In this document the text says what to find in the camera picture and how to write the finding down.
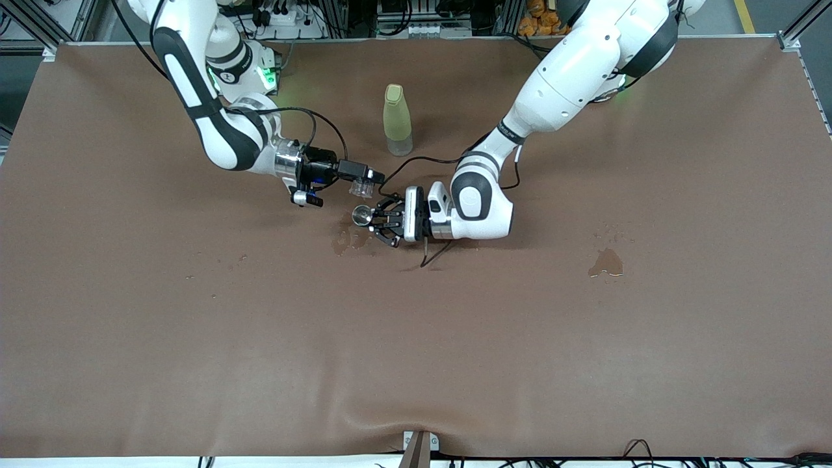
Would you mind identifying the brown wooden strip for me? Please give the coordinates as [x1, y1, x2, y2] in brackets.
[398, 432, 432, 468]

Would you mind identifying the white power strip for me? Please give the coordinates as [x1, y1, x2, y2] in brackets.
[250, 5, 326, 40]

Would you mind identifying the metal edge bracket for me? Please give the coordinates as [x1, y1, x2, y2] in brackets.
[403, 430, 440, 453]

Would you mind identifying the yellow-green capped bottle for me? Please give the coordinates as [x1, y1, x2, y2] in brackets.
[383, 83, 414, 157]

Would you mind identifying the orange packet pile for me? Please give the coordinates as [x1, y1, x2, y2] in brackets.
[518, 0, 573, 37]

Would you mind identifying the brown table mat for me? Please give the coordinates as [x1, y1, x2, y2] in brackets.
[0, 36, 832, 459]

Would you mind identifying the aluminium frame profile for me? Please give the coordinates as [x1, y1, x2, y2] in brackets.
[778, 0, 832, 51]
[0, 0, 98, 62]

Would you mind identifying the spilled liquid puddle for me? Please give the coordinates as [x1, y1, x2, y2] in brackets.
[331, 218, 374, 256]
[588, 247, 625, 278]

